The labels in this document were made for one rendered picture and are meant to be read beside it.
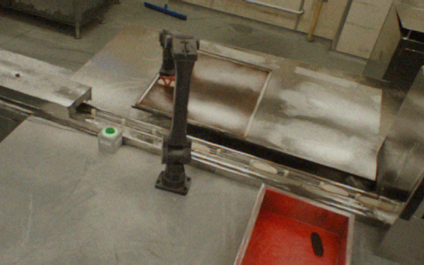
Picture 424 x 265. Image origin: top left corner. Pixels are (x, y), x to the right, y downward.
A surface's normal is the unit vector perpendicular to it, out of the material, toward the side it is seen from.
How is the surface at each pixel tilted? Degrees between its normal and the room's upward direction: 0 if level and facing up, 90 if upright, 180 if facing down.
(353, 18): 90
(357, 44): 90
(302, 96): 10
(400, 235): 90
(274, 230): 0
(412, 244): 90
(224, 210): 0
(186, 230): 0
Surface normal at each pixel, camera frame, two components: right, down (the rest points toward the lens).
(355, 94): 0.09, -0.68
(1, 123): -0.30, 0.54
